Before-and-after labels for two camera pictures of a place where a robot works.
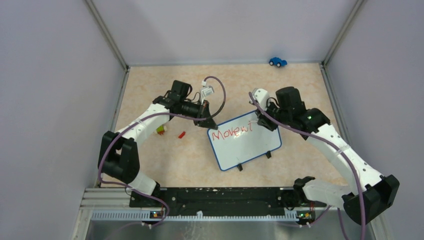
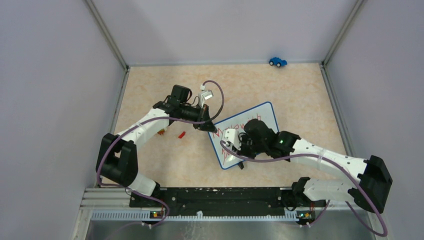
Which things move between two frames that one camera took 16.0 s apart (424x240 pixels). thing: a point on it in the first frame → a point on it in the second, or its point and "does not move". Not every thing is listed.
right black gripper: x=263 y=120 → x=242 y=137
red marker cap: x=181 y=135 does not move
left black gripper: x=203 y=112 does not move
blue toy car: x=278 y=62 does not move
